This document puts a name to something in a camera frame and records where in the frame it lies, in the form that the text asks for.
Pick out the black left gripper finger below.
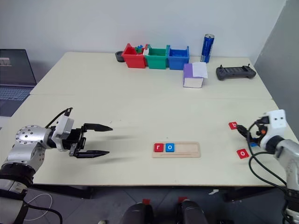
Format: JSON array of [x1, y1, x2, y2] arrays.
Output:
[[75, 150, 110, 160], [81, 123, 114, 133]]

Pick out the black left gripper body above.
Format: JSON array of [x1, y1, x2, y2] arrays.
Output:
[[62, 127, 87, 157]]

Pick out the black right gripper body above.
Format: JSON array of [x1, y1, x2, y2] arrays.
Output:
[[249, 125, 266, 145]]

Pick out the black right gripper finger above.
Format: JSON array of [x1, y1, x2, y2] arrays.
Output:
[[239, 130, 253, 142], [236, 125, 250, 136]]

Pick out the red letter block o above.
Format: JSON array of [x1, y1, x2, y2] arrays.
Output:
[[236, 148, 250, 160]]

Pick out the wooden letter tray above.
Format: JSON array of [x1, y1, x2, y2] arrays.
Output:
[[152, 141, 201, 159]]

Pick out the dark grey handheld controller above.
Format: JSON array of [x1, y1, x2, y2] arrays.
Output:
[[215, 64, 257, 81]]

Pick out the black round dish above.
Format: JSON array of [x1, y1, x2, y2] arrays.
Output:
[[114, 50, 127, 63]]

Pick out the purple and white box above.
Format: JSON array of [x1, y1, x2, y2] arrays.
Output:
[[182, 62, 208, 89]]

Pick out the dark rounded shape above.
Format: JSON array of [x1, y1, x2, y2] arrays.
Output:
[[178, 200, 209, 224], [121, 202, 154, 224]]

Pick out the red plastic bin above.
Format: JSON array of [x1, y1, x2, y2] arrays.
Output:
[[121, 43, 148, 69]]

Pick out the blue drink can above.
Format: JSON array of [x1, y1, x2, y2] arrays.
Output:
[[200, 33, 215, 63]]

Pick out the green plastic bin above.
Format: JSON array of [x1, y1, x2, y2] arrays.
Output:
[[144, 44, 170, 70]]

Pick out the blue plastic bin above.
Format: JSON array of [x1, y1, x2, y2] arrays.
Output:
[[166, 45, 190, 70]]

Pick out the dark grey laptop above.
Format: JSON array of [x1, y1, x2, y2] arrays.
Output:
[[0, 49, 38, 117]]

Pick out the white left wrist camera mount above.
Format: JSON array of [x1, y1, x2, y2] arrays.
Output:
[[50, 116, 76, 152]]

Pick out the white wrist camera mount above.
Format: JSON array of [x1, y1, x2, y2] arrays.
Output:
[[50, 116, 76, 152], [259, 109, 287, 150]]

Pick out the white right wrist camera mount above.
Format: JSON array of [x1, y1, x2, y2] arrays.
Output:
[[259, 109, 287, 150]]

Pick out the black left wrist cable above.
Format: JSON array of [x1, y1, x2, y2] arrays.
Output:
[[44, 107, 73, 129]]

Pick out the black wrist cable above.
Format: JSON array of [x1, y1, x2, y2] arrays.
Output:
[[247, 121, 288, 188], [44, 107, 73, 129]]

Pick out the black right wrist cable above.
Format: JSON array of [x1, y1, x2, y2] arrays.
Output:
[[247, 121, 288, 188]]

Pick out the thin white floor cable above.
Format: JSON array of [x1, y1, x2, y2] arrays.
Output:
[[23, 193, 53, 221]]

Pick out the black body cable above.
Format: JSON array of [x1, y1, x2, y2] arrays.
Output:
[[22, 202, 63, 224]]

